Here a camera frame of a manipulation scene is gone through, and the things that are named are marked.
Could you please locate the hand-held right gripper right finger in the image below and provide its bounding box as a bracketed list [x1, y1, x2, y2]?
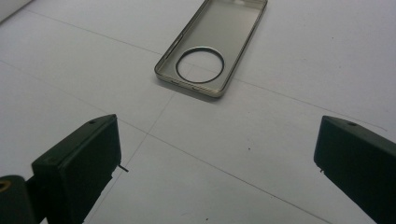
[313, 115, 396, 224]

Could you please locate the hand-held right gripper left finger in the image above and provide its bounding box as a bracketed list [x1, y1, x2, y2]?
[31, 113, 129, 224]

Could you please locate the white table cover sheet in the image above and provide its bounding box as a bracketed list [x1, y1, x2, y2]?
[0, 0, 396, 224]

